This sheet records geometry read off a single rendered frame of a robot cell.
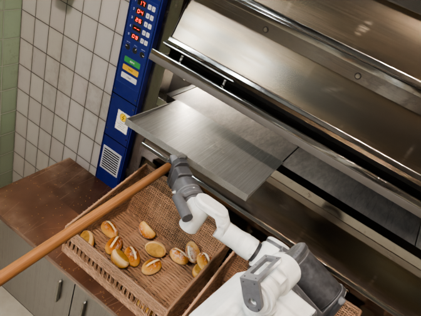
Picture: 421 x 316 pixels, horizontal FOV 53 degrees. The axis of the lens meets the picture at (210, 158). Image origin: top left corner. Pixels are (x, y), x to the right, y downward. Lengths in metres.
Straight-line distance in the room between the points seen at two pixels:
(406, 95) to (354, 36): 0.25
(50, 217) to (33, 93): 0.78
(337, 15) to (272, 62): 0.28
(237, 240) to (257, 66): 0.66
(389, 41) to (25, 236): 1.58
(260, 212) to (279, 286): 1.03
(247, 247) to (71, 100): 1.35
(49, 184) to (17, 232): 0.33
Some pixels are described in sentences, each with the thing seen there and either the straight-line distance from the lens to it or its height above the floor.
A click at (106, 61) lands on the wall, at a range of 2.04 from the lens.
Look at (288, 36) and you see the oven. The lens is 1.53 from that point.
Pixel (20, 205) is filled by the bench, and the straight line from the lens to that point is 2.10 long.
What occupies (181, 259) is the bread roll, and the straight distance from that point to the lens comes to 1.94.
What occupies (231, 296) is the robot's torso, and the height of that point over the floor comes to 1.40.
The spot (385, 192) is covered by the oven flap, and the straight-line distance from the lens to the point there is 1.43.
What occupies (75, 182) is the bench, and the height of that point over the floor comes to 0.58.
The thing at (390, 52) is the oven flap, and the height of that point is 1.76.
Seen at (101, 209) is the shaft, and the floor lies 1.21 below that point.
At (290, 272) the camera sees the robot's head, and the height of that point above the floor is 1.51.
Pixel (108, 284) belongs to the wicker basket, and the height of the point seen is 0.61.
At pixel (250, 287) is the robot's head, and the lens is 0.74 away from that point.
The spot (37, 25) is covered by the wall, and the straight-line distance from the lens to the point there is 2.36.
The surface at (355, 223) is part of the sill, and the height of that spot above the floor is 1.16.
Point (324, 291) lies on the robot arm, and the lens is 1.01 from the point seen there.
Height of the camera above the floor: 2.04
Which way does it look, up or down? 33 degrees down
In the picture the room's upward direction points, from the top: 21 degrees clockwise
